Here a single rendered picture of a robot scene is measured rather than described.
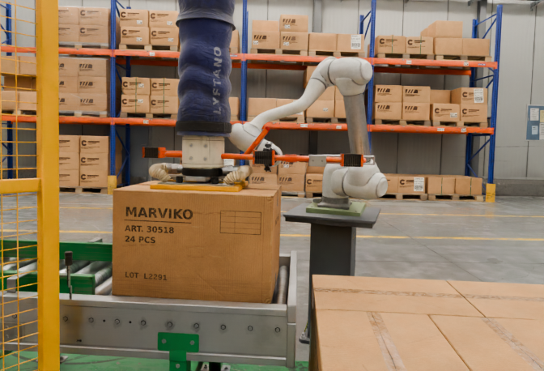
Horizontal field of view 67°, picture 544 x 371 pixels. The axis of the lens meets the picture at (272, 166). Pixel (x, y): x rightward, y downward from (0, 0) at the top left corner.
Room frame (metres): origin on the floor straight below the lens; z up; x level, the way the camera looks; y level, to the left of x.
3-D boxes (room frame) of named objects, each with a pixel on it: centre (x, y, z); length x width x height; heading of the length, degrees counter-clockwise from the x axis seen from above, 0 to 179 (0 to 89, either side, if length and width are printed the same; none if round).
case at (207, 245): (1.69, 0.27, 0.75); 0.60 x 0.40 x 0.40; 85
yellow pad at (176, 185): (1.59, 0.29, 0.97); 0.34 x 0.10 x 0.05; 86
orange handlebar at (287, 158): (1.79, 0.08, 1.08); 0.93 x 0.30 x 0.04; 86
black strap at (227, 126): (1.69, 0.28, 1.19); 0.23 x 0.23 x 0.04
